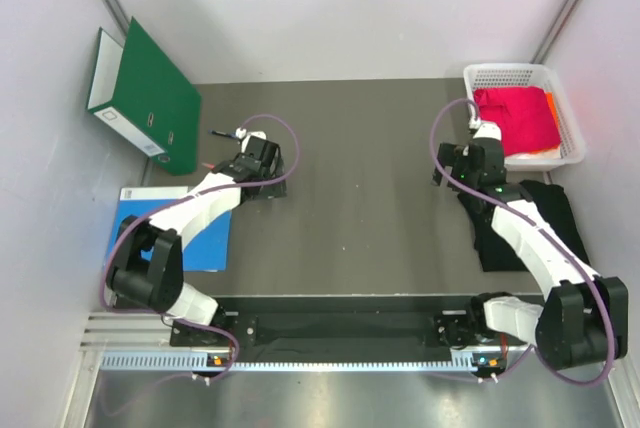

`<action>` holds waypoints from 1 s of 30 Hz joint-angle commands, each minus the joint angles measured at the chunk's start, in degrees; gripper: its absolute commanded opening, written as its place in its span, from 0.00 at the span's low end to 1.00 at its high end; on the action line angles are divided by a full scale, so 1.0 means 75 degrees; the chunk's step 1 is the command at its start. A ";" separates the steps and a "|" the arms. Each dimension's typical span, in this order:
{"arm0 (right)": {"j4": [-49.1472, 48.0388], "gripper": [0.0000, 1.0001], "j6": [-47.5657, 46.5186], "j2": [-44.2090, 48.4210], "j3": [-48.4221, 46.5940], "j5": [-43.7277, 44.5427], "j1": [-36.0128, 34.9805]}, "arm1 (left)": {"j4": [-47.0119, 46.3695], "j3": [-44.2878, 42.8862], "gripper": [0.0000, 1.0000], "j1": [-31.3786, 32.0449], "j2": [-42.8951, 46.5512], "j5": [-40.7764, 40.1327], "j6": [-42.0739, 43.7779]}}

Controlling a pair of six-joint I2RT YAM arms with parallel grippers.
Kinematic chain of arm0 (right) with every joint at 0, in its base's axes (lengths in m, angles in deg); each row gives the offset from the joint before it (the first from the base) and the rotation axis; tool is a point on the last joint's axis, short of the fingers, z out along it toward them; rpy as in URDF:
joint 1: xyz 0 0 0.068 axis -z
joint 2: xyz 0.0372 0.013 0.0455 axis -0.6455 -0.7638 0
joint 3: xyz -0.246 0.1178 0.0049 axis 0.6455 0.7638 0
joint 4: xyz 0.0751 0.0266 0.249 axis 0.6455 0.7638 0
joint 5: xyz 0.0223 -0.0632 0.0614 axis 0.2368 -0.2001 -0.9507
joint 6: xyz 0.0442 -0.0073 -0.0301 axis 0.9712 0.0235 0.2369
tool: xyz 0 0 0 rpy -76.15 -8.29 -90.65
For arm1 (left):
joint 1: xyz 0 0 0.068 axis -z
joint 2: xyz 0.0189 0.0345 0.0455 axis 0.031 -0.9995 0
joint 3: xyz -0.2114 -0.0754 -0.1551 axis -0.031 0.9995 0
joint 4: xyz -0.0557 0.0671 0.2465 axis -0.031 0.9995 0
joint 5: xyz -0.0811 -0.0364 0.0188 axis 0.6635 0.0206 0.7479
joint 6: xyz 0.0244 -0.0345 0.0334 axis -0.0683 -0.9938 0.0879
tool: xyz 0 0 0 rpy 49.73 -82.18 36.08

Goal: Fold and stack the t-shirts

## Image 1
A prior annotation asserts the white plastic basket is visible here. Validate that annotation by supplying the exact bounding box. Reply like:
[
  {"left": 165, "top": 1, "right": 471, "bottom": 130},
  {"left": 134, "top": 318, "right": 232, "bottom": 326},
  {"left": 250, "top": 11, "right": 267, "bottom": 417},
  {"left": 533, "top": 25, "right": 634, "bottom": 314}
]
[{"left": 463, "top": 63, "right": 586, "bottom": 172}]

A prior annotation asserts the pink red t shirt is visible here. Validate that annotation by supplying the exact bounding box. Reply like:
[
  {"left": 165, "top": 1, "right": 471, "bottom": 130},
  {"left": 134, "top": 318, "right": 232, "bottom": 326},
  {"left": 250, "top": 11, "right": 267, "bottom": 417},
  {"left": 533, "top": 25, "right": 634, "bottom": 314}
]
[{"left": 473, "top": 86, "right": 562, "bottom": 156}]

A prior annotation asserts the black folded t shirt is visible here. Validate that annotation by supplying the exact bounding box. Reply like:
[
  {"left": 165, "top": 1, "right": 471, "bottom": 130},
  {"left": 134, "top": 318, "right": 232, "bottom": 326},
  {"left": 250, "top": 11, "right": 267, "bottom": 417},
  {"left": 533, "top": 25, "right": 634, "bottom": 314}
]
[{"left": 457, "top": 180, "right": 590, "bottom": 272}]

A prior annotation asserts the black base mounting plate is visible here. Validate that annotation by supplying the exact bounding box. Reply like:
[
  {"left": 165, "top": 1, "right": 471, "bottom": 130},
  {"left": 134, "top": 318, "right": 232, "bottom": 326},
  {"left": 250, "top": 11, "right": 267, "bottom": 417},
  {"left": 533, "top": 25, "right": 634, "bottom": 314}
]
[{"left": 168, "top": 295, "right": 526, "bottom": 364}]

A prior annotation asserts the blue pen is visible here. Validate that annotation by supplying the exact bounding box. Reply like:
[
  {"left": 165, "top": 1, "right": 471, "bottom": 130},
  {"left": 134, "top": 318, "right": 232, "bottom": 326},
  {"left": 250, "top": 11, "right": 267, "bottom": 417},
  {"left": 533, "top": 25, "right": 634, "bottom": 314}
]
[{"left": 208, "top": 129, "right": 240, "bottom": 141}]

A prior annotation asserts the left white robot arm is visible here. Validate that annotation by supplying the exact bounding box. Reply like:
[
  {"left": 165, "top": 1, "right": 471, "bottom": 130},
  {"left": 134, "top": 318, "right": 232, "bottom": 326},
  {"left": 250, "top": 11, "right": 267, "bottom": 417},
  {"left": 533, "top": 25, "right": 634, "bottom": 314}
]
[{"left": 104, "top": 132, "right": 285, "bottom": 345}]

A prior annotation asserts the orange t shirt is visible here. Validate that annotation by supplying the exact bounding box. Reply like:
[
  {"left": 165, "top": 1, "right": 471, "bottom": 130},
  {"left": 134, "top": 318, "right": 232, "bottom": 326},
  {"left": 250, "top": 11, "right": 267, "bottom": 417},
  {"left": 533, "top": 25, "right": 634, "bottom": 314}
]
[{"left": 545, "top": 92, "right": 560, "bottom": 132}]

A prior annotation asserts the green lever arch binder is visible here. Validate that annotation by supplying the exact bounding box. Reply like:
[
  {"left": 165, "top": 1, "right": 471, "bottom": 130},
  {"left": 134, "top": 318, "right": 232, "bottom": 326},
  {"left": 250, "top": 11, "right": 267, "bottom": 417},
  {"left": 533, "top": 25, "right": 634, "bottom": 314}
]
[{"left": 86, "top": 19, "right": 201, "bottom": 176}]

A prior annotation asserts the blue paper folder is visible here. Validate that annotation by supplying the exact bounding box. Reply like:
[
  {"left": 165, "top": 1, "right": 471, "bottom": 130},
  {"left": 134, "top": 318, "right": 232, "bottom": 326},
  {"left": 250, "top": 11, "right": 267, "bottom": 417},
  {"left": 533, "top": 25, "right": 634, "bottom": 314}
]
[{"left": 105, "top": 186, "right": 231, "bottom": 272}]

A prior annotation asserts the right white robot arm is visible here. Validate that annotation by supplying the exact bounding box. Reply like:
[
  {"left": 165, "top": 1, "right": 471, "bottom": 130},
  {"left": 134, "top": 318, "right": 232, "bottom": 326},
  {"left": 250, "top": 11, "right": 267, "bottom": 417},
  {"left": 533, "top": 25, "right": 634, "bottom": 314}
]
[{"left": 430, "top": 138, "right": 629, "bottom": 370}]

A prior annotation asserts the aluminium rail frame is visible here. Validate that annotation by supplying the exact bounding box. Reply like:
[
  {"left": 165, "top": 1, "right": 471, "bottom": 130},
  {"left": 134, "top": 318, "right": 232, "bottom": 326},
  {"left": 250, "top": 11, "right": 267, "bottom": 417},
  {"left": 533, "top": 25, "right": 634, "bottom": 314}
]
[{"left": 61, "top": 313, "right": 639, "bottom": 427}]

